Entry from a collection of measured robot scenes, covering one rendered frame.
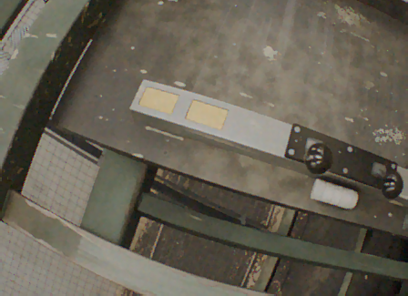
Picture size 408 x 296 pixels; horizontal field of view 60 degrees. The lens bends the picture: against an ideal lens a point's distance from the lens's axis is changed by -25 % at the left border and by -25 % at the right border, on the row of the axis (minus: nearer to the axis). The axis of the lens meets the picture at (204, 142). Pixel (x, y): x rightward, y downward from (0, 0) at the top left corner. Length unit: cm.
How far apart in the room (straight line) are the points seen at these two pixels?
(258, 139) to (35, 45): 39
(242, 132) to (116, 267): 26
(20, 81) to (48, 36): 9
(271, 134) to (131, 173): 21
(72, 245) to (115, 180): 16
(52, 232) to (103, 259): 9
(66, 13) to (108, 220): 35
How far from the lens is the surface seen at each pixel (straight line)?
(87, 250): 58
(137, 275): 56
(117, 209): 67
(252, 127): 62
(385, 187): 52
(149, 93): 64
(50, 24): 71
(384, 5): 88
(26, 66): 68
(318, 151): 49
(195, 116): 62
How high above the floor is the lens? 184
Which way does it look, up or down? 22 degrees down
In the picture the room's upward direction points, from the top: 61 degrees counter-clockwise
